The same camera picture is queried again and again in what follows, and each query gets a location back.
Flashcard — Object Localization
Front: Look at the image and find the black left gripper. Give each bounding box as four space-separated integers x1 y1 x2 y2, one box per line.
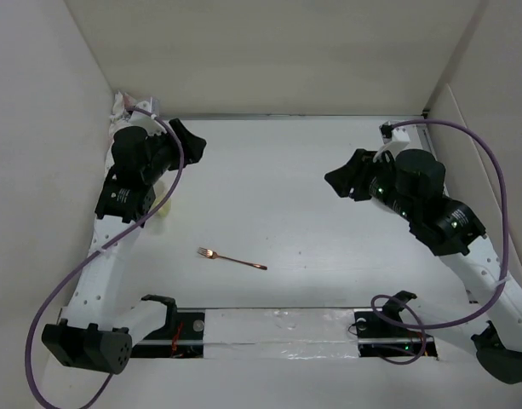
141 119 204 184

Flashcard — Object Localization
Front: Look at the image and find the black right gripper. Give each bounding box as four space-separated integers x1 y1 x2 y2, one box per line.
324 147 419 222

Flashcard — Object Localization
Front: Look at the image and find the patterned animal print cloth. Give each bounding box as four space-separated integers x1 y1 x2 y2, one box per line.
109 91 137 138

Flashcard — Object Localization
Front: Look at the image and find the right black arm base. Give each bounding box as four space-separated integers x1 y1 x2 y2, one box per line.
347 308 438 363

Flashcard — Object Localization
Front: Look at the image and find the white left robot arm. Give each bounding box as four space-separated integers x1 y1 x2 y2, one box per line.
42 118 207 375

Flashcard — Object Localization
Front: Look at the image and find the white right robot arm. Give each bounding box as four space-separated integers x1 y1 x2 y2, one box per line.
324 149 522 384

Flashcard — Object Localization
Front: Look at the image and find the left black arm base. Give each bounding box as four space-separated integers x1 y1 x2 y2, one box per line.
131 309 205 359

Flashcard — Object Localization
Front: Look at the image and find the yellow translucent mug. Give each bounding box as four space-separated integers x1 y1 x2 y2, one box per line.
151 180 171 218

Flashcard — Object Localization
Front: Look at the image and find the copper fork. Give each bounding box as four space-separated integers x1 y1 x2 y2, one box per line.
197 247 267 271

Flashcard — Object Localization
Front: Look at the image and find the metal table edge rail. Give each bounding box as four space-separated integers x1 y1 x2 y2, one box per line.
163 109 431 121

